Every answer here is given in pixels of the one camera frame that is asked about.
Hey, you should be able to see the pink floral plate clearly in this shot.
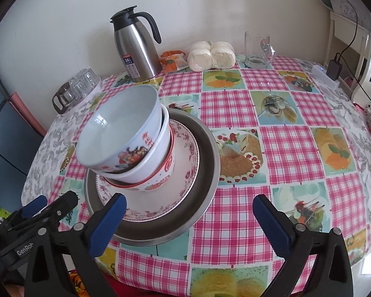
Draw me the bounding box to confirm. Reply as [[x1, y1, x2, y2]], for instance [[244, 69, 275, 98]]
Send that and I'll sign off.
[[95, 118, 200, 222]]

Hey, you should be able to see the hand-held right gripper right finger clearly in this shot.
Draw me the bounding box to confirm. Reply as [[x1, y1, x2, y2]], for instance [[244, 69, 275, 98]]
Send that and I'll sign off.
[[252, 194, 354, 297]]

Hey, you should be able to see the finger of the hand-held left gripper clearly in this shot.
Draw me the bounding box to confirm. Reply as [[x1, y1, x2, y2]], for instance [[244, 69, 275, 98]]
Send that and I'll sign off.
[[6, 196, 49, 227], [34, 191, 79, 224]]

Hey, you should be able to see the white plastic tray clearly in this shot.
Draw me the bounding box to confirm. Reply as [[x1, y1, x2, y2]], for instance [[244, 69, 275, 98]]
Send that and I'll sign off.
[[60, 77, 103, 112]]

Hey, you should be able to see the white power strip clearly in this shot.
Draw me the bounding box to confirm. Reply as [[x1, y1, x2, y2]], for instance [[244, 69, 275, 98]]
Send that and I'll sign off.
[[311, 65, 341, 89]]

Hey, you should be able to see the red floral cloth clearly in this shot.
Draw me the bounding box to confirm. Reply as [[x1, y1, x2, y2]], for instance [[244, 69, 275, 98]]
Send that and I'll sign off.
[[66, 268, 124, 297]]

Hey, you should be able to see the white square bowl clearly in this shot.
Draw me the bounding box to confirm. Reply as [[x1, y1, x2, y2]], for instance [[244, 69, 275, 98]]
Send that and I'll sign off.
[[103, 103, 170, 184]]

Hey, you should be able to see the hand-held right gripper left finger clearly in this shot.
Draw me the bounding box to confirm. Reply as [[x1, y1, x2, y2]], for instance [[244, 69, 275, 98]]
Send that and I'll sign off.
[[23, 193, 128, 297]]

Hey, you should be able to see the pink board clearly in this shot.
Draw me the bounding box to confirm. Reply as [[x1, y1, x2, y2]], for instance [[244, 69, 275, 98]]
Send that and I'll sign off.
[[9, 91, 47, 137]]

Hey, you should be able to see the large steel plate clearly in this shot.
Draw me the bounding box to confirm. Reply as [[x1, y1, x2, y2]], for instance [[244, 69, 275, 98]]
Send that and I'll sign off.
[[84, 109, 221, 246]]

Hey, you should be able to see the pale blue printed bowl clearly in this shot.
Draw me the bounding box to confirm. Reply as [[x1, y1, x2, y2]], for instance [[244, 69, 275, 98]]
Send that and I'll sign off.
[[76, 85, 162, 174]]

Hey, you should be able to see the clear glass mug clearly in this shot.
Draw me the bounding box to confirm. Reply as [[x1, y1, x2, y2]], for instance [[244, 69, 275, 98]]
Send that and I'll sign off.
[[244, 31, 277, 69]]

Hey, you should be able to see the black charger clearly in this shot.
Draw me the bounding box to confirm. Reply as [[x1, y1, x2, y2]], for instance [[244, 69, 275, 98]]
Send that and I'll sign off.
[[326, 52, 344, 81]]

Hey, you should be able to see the orange snack packet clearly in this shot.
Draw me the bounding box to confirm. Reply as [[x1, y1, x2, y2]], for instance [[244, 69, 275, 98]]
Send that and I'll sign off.
[[160, 49, 189, 73]]

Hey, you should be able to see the black charger cable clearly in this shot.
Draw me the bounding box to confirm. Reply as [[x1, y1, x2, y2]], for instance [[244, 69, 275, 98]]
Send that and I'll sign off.
[[335, 0, 360, 59]]

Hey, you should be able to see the bag of steamed buns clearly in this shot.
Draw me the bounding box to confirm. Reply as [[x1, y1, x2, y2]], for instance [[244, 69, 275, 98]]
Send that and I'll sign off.
[[187, 40, 236, 72]]

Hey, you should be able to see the white plastic shelf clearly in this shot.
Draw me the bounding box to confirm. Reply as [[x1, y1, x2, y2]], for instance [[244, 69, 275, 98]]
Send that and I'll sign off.
[[328, 9, 371, 106]]

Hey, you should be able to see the small drinking glass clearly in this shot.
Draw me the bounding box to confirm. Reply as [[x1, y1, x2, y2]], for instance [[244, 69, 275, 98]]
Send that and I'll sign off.
[[71, 79, 85, 99], [77, 68, 95, 84], [85, 74, 101, 95]]

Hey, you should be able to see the steel thermos jug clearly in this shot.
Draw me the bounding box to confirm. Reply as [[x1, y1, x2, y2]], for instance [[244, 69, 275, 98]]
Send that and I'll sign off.
[[110, 5, 163, 83]]

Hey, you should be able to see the strawberry print bowl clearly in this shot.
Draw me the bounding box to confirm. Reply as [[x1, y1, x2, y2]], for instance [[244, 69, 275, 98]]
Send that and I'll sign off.
[[111, 130, 175, 192]]

